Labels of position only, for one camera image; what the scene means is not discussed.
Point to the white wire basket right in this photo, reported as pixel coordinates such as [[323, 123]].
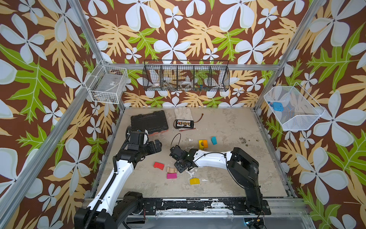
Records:
[[301, 110]]

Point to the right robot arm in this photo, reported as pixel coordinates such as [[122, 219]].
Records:
[[242, 168]]

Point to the red wood block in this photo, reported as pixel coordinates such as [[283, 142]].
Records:
[[158, 165]]

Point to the magenta wood block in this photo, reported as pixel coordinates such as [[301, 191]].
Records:
[[171, 176]]

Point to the black and red tool case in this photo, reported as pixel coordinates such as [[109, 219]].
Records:
[[155, 122]]

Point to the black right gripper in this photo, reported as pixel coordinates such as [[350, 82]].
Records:
[[177, 156]]

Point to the yellow rounded wood block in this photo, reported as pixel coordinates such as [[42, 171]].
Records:
[[194, 181]]

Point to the teal wood block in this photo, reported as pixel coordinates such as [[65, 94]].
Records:
[[214, 140]]

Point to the white wire basket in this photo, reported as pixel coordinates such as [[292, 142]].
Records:
[[301, 110], [106, 84]]

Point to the white wire basket left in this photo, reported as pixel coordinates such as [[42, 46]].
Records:
[[106, 84]]

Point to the white work glove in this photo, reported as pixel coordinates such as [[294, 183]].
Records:
[[183, 113]]

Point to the yellow square wood block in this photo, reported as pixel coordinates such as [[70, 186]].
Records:
[[201, 144]]

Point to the black charging board yellow connectors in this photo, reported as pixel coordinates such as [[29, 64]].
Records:
[[185, 124]]

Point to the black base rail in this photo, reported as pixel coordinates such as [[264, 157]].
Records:
[[235, 205]]

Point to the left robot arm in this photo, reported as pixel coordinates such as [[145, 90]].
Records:
[[104, 212]]

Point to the black wire basket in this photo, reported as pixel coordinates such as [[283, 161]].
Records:
[[186, 75]]

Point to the blue object in basket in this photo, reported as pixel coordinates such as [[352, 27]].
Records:
[[277, 106]]

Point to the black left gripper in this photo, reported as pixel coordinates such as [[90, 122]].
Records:
[[153, 149]]

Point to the natural wood arch block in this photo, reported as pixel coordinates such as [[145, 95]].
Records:
[[171, 170]]

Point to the aluminium frame post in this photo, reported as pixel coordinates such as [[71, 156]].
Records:
[[90, 39]]

